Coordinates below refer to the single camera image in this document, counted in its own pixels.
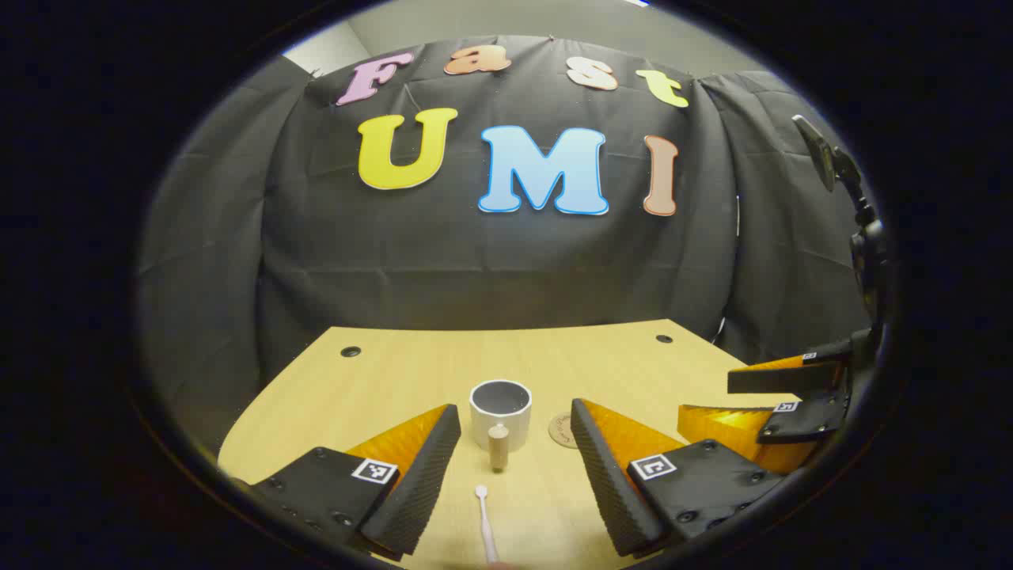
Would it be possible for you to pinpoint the black backdrop cloth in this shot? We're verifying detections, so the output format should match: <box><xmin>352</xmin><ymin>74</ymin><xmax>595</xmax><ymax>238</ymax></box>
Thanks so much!
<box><xmin>138</xmin><ymin>36</ymin><xmax>875</xmax><ymax>452</ymax></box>

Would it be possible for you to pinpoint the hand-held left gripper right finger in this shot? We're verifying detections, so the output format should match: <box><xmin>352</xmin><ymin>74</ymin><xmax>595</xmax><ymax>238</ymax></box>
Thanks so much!
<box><xmin>570</xmin><ymin>398</ymin><xmax>784</xmax><ymax>557</ymax></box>

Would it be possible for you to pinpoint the white cup with wooden handle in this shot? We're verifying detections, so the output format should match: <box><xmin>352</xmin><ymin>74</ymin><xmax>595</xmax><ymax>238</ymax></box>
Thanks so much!
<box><xmin>469</xmin><ymin>380</ymin><xmax>533</xmax><ymax>473</ymax></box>

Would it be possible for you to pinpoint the pink toothbrush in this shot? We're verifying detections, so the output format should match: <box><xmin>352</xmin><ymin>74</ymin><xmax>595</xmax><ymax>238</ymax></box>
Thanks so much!
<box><xmin>475</xmin><ymin>485</ymin><xmax>499</xmax><ymax>564</ymax></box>

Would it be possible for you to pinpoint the wooden desktop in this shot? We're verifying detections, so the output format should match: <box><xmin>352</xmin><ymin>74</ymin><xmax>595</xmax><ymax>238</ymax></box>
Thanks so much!
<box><xmin>218</xmin><ymin>318</ymin><xmax>800</xmax><ymax>570</ymax></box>

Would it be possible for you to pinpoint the round cork coaster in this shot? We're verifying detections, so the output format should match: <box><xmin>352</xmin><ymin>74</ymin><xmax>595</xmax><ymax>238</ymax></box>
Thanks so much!
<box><xmin>548</xmin><ymin>415</ymin><xmax>582</xmax><ymax>450</ymax></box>

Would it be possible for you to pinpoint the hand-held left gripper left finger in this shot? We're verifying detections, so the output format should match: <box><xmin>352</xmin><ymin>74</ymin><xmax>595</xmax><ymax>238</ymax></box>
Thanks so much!
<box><xmin>252</xmin><ymin>404</ymin><xmax>462</xmax><ymax>559</ymax></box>

